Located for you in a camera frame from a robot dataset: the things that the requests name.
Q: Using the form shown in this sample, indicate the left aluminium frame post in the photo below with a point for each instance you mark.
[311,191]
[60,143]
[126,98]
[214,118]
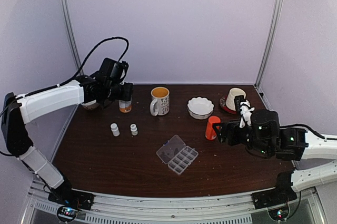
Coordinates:
[70,35]

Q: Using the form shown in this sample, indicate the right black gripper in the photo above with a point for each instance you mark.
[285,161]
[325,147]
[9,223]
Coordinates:
[231,126]

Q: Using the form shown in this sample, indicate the aluminium frame post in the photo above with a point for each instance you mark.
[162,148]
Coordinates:
[70,35]
[269,42]

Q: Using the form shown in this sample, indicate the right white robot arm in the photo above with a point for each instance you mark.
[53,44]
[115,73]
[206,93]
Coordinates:
[300,142]

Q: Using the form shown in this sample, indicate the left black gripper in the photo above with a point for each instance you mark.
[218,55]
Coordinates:
[127,94]

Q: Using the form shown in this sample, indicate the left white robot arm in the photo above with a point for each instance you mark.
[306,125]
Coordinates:
[19,110]

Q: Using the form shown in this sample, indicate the small white bottle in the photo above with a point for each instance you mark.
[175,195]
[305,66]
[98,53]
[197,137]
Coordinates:
[114,129]
[134,129]

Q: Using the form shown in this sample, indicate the clear plastic pill organizer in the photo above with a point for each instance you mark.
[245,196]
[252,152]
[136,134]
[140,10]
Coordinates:
[176,154]

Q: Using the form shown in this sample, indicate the white scalloped dish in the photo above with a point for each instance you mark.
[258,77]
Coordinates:
[200,108]

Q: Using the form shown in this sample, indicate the red saucer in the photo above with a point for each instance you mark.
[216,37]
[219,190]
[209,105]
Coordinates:
[222,104]

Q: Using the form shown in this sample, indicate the white ceramic bowl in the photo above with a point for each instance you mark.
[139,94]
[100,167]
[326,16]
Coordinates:
[92,105]

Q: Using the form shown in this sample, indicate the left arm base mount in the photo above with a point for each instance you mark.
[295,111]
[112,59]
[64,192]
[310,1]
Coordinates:
[71,198]

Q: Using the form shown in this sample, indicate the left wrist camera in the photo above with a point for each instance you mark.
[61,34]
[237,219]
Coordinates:
[120,71]

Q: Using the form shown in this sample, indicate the front aluminium rail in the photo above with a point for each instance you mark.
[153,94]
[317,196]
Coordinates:
[109,208]

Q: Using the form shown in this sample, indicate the yellow-inside patterned mug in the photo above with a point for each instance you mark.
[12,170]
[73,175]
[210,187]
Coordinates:
[160,104]

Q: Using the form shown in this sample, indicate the cream ribbed mug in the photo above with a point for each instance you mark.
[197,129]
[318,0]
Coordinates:
[232,94]

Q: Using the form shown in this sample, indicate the right aluminium frame post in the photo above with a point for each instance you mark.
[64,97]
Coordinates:
[269,42]

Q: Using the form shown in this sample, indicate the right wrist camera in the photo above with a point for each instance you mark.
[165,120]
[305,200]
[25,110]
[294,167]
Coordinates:
[244,109]

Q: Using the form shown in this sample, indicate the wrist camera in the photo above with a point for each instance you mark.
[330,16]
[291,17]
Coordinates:
[244,109]
[120,71]

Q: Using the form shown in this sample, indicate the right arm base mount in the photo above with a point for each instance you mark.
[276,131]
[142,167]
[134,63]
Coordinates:
[273,197]

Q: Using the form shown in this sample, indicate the grey-capped orange pill bottle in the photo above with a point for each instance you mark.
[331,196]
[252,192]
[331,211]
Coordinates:
[125,106]

